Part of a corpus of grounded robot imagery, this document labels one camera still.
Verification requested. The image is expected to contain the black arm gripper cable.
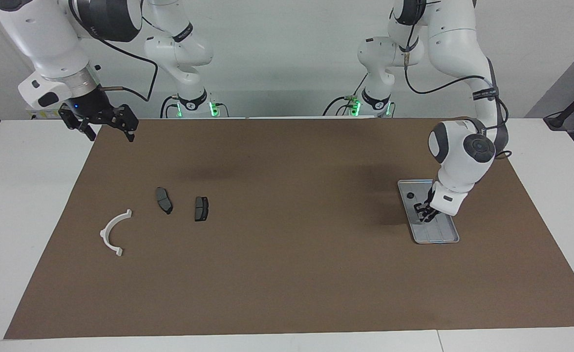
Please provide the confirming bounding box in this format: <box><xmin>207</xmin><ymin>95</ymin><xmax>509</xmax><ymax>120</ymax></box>
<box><xmin>403</xmin><ymin>29</ymin><xmax>511</xmax><ymax>161</ymax></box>
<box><xmin>91</xmin><ymin>15</ymin><xmax>159</xmax><ymax>102</ymax></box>

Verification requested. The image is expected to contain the brown table mat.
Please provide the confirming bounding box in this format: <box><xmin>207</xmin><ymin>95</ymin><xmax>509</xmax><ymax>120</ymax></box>
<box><xmin>3</xmin><ymin>116</ymin><xmax>574</xmax><ymax>340</ymax></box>

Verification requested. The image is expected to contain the rectangular dark grey brake pad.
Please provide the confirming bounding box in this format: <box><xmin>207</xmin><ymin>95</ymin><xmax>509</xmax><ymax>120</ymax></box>
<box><xmin>194</xmin><ymin>196</ymin><xmax>210</xmax><ymax>222</ymax></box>

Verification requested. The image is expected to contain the white power box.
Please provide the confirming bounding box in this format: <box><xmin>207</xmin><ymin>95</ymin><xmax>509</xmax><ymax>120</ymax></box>
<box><xmin>25</xmin><ymin>100</ymin><xmax>67</xmax><ymax>119</ymax></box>

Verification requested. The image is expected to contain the black left arm gripper cable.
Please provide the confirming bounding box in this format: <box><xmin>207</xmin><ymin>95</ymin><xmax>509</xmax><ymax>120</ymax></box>
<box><xmin>403</xmin><ymin>29</ymin><xmax>511</xmax><ymax>161</ymax></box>

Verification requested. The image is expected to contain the curved dark grey brake pad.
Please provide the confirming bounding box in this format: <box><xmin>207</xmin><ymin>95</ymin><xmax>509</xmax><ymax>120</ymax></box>
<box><xmin>155</xmin><ymin>187</ymin><xmax>174</xmax><ymax>215</ymax></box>

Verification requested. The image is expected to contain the black left base cable bundle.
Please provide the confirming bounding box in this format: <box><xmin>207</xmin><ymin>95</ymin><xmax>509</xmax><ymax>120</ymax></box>
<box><xmin>322</xmin><ymin>73</ymin><xmax>369</xmax><ymax>117</ymax></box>

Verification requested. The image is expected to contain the black right arm gripper cable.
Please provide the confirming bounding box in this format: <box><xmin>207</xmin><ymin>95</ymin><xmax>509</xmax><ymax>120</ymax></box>
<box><xmin>91</xmin><ymin>15</ymin><xmax>159</xmax><ymax>102</ymax></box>

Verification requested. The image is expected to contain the silver metal tray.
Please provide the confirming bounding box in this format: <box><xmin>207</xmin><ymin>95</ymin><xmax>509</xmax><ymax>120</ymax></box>
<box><xmin>397</xmin><ymin>179</ymin><xmax>460</xmax><ymax>244</ymax></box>

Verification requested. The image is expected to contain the white curved plastic bracket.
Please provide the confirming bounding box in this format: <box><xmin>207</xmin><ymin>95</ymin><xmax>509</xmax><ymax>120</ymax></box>
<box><xmin>100</xmin><ymin>209</ymin><xmax>133</xmax><ymax>258</ymax></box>

